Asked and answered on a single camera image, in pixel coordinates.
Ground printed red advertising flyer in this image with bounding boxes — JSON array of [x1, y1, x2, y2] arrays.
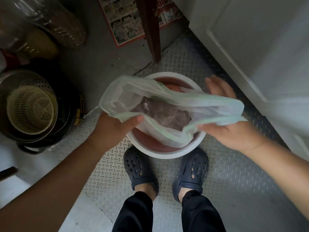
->
[[98, 0, 187, 49]]

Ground person's leg black trousers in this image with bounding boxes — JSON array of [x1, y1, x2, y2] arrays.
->
[[181, 189, 226, 232], [112, 191, 154, 232]]

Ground dark wooden handle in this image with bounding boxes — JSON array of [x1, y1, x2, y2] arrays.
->
[[0, 167, 19, 182]]

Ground dark blue left clog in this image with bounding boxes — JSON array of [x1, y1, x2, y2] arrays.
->
[[123, 146, 160, 197]]

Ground glass jar with yellow contents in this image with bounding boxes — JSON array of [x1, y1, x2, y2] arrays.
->
[[0, 15, 60, 61]]

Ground diamond plate metal floor sheet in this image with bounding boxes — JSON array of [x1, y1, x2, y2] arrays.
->
[[49, 29, 309, 232]]

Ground dark blue right clog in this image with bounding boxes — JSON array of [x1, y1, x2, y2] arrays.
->
[[172, 147, 209, 203]]

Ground translucent pale green plastic bag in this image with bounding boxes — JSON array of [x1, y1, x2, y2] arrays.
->
[[99, 75, 248, 149]]

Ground beige plastic colander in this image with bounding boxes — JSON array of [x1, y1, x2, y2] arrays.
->
[[6, 85, 58, 135]]

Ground dark wooden furniture leg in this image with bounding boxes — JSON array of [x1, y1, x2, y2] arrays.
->
[[134, 0, 162, 63]]

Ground person's left forearm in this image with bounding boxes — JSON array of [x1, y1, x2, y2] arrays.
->
[[0, 134, 114, 232]]

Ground raw meat chunk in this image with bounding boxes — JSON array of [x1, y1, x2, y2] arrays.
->
[[131, 96, 193, 132]]

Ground white round plastic basin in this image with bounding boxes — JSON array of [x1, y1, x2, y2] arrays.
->
[[126, 72, 207, 159]]

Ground black round container yellow label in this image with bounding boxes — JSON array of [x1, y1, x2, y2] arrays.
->
[[16, 58, 86, 155]]

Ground person's left leg black trousers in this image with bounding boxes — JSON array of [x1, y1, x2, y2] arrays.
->
[[112, 191, 154, 232]]

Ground person's right hand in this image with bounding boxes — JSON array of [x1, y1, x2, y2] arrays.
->
[[197, 75, 266, 154]]

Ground person's right forearm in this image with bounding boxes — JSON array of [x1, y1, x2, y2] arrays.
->
[[246, 140, 309, 222]]

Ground dark blue clog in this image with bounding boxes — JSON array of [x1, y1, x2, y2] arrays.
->
[[123, 146, 160, 197], [172, 147, 209, 203]]

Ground large clear glass jar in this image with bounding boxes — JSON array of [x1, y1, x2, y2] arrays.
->
[[13, 0, 87, 48]]

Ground person's left hand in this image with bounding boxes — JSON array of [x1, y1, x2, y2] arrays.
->
[[90, 111, 144, 152]]

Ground person's right leg black trousers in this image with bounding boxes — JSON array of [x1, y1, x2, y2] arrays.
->
[[181, 189, 226, 232]]

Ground steel pot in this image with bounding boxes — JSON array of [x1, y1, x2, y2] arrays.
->
[[0, 69, 71, 143]]

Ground white cabinet door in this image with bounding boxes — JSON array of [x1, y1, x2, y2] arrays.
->
[[188, 0, 309, 163]]

